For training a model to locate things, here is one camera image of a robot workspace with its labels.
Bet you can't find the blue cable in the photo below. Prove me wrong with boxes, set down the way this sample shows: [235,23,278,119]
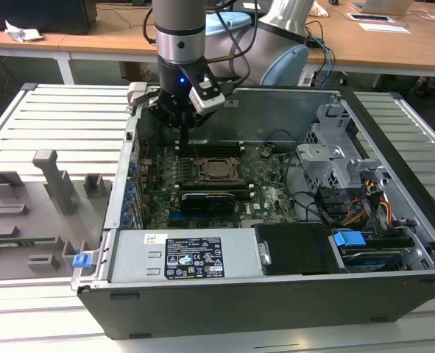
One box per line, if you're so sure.
[311,35,338,88]

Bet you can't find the person foot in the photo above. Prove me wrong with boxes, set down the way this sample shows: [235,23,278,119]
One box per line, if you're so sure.
[412,75,435,99]

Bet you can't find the blue plastic latch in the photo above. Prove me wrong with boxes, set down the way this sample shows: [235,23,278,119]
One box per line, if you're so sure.
[71,253,93,269]

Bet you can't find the black rating label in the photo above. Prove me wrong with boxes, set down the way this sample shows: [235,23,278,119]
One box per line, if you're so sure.
[164,237,225,279]

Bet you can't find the green motherboard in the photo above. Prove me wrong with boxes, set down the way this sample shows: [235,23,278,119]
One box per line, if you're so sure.
[138,141,303,231]

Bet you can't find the metal locking lever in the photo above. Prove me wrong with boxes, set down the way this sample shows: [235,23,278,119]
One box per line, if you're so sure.
[185,139,203,163]
[201,172,248,185]

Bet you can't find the grey parts rack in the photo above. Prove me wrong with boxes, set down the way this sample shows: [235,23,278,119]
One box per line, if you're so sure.
[0,149,114,283]

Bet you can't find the green RAM stick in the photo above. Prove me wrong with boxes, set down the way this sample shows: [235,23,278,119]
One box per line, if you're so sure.
[0,237,56,246]

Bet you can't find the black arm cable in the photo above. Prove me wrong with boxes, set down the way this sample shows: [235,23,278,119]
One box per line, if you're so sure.
[143,0,264,96]

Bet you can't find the grey case latch handle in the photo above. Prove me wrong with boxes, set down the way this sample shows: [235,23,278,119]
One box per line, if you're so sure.
[127,81,155,108]

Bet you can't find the black plastic shroud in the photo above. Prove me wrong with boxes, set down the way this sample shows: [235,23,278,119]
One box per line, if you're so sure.
[254,223,338,276]

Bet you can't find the yellow red power wires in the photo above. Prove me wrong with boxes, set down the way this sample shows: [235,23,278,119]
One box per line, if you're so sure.
[344,176,393,226]

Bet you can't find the CPU socket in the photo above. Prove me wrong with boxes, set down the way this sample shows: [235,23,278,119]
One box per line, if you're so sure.
[197,156,246,185]

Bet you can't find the crumpled white paper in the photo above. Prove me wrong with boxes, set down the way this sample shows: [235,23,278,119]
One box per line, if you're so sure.
[4,18,45,44]

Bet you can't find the black box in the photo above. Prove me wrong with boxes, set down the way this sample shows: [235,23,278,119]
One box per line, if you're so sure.
[0,0,99,37]

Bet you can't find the white tablet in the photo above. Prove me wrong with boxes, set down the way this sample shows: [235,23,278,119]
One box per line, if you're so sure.
[345,13,395,23]

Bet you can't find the silver drive cage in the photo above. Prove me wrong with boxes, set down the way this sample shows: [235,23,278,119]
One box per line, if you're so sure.
[296,102,387,192]

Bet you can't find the wooden desk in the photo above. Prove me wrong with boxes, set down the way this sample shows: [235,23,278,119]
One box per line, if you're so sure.
[0,0,435,89]

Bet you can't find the black camera bracket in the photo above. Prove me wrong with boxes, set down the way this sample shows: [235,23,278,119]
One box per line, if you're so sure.
[178,64,222,100]

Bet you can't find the cardboard box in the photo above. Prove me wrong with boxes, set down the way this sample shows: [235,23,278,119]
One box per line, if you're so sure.
[122,61,155,82]

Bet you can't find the beige crumpled object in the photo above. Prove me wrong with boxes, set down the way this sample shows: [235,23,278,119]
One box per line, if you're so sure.
[310,0,331,18]

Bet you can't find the black graphics card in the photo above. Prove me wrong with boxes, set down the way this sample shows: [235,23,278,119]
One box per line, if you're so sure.
[180,191,237,218]

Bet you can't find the silver CPU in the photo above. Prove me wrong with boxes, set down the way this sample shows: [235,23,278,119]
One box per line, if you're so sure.
[208,163,236,179]

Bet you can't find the silver laptop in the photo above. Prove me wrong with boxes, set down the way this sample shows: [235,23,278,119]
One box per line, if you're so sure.
[350,0,416,17]

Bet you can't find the white paper sheet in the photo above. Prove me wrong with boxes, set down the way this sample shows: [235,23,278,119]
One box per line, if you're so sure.
[357,22,412,35]

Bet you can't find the grey power supply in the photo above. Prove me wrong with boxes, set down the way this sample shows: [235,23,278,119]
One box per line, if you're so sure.
[108,229,266,284]

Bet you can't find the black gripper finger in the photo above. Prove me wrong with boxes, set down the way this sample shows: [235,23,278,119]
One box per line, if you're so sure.
[146,96,187,155]
[185,109,219,155]

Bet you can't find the metal socket cover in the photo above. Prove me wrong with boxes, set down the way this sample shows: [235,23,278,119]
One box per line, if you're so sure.
[198,157,242,183]

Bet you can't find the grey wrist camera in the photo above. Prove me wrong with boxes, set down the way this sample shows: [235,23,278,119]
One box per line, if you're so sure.
[188,72,228,114]

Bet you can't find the hard disk in blue carrier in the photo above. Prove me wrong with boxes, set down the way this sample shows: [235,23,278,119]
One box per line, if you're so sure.
[330,228,409,274]

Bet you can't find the black grey PC case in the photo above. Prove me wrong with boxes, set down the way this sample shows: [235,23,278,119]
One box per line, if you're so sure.
[69,82,435,341]

